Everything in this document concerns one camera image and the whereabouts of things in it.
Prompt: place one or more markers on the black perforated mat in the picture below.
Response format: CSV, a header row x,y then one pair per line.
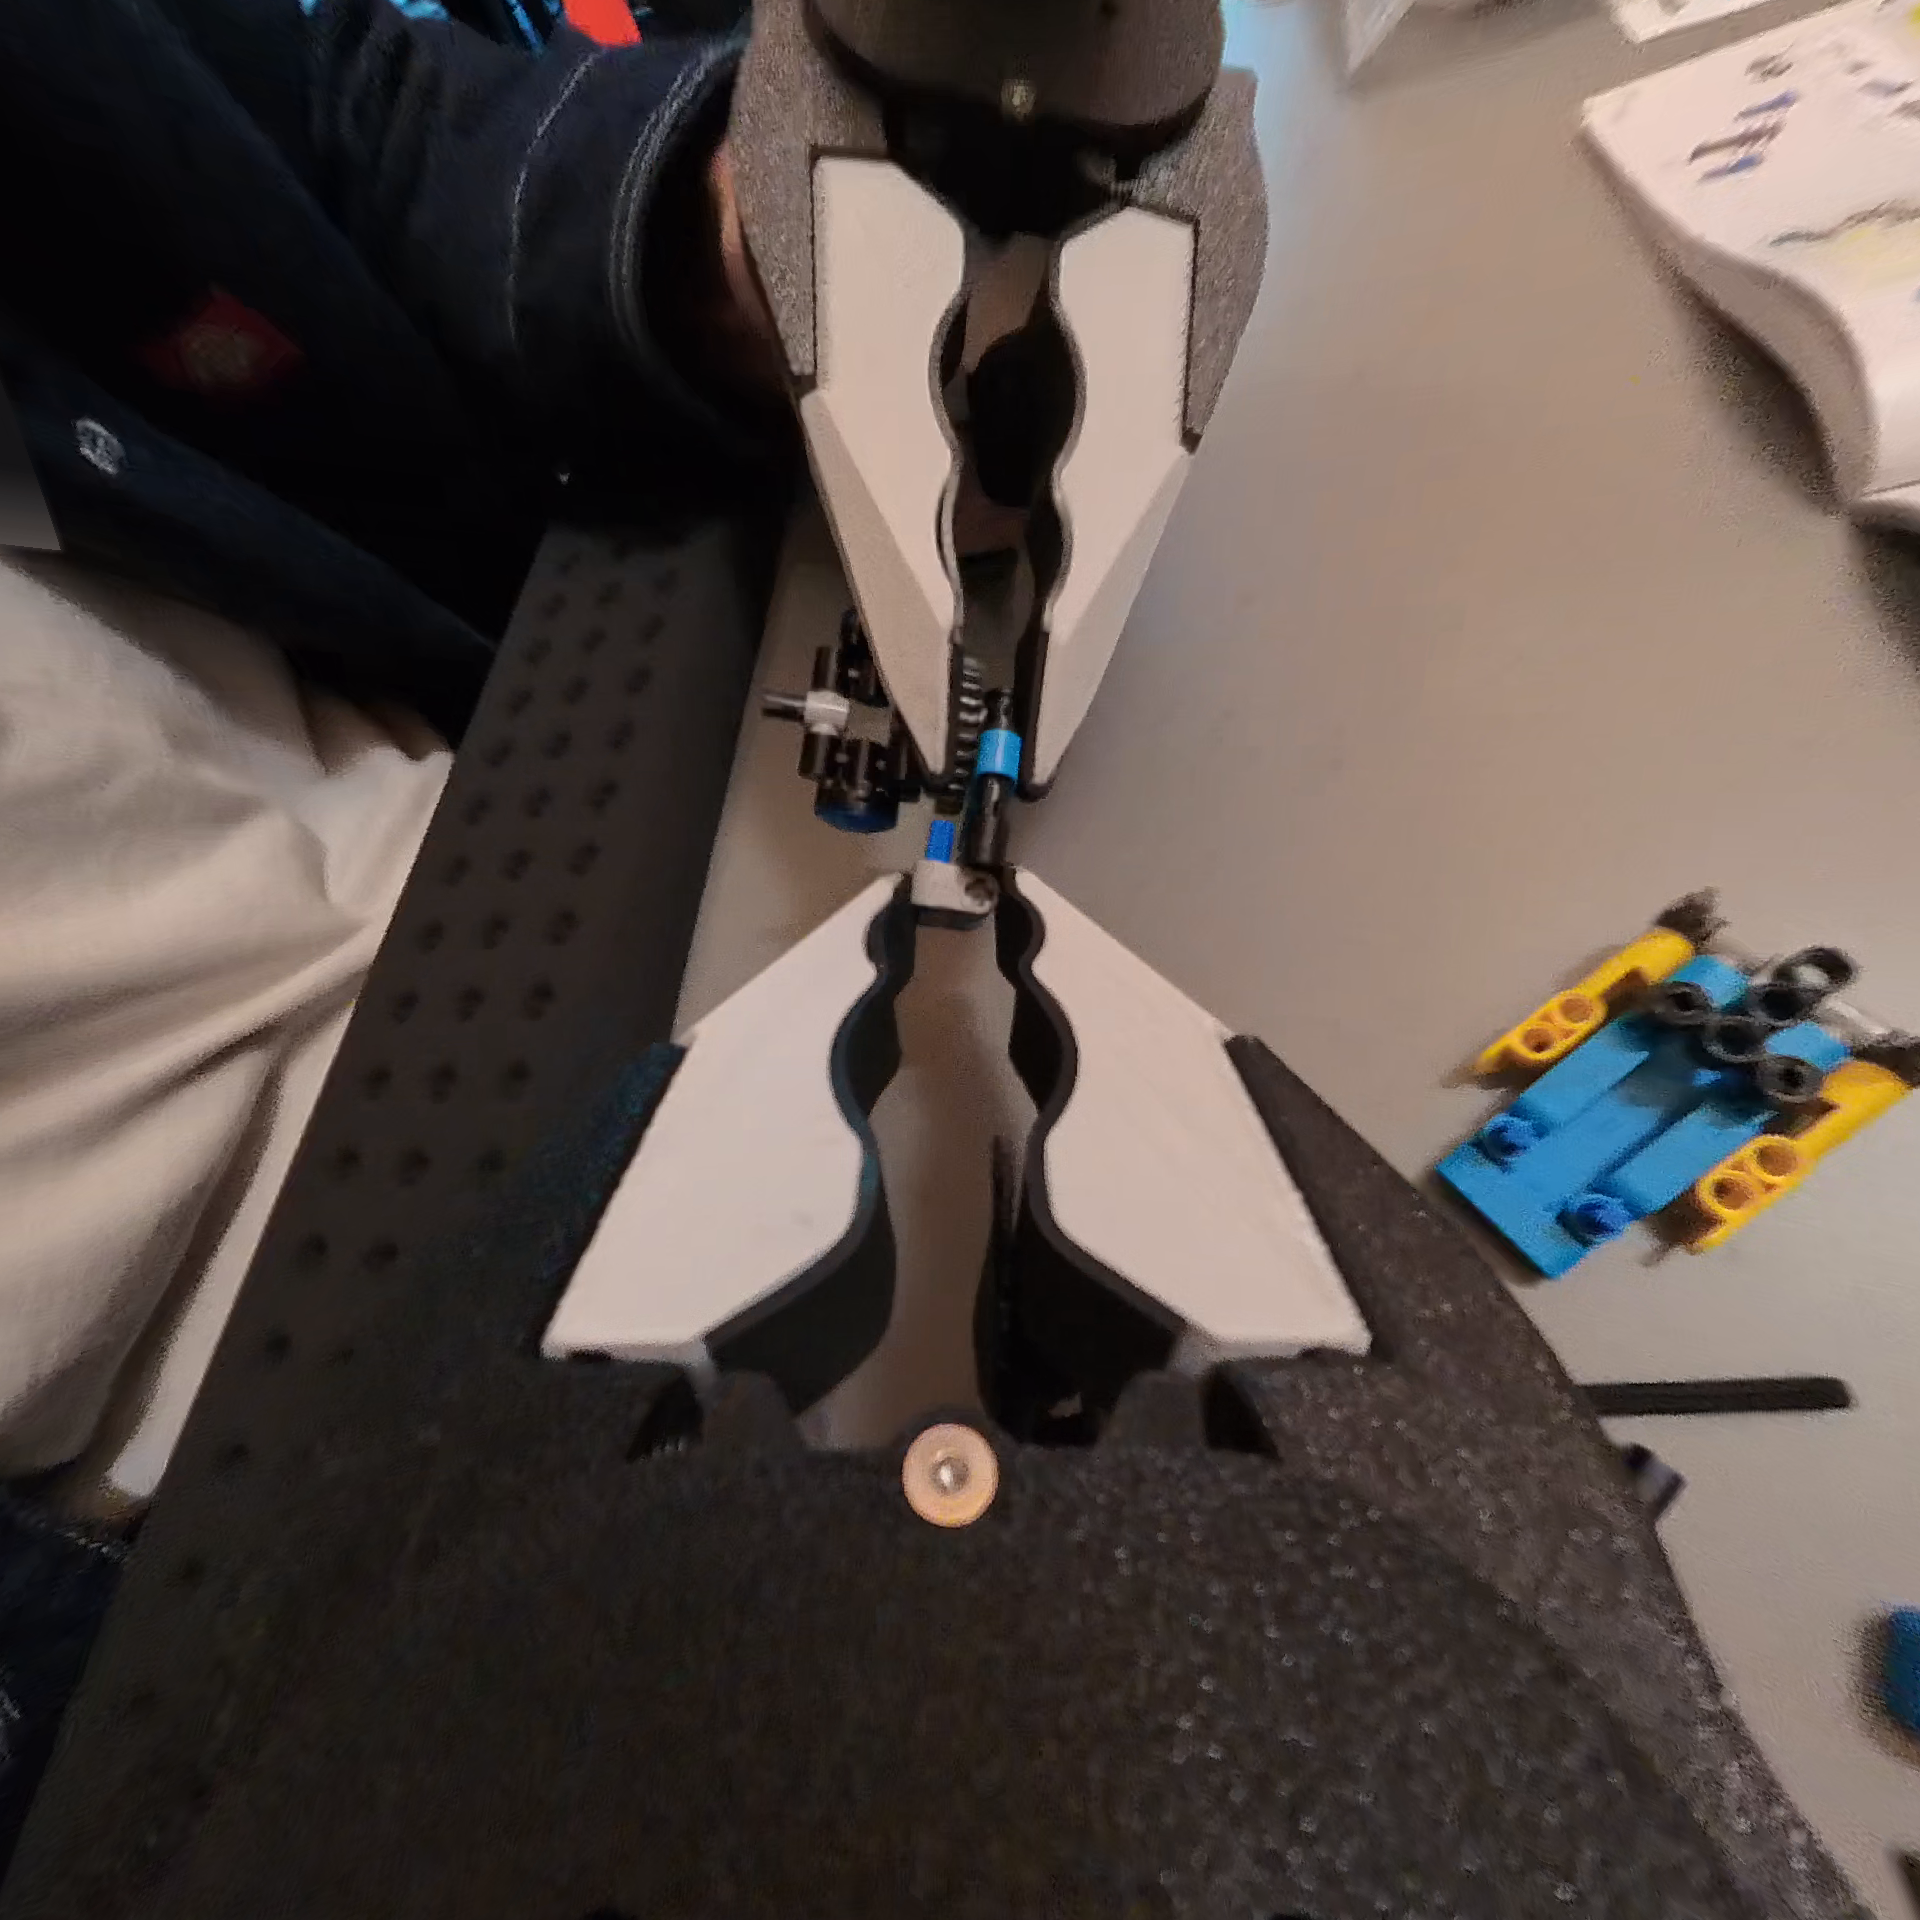
x,y
450,1082

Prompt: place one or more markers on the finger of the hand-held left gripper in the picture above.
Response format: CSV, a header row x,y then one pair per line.
x,y
1135,420
881,392

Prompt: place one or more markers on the grey desk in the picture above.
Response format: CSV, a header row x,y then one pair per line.
x,y
1410,691

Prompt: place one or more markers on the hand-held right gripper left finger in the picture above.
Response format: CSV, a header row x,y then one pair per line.
x,y
707,1200

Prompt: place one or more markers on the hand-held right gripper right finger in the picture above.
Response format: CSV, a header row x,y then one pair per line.
x,y
1200,1200

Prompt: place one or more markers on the building instruction booklet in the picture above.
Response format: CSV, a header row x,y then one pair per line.
x,y
1801,210

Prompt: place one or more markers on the person's left hand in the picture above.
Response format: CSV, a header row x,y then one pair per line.
x,y
740,269

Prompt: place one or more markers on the black blue brick assembly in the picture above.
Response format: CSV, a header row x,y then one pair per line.
x,y
856,736

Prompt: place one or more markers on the yellow blue brick assembly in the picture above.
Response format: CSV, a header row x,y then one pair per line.
x,y
1621,1141

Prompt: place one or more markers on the white shirt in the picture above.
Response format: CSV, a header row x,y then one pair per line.
x,y
180,989

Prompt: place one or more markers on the black axle rod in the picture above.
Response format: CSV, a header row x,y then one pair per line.
x,y
1727,1395

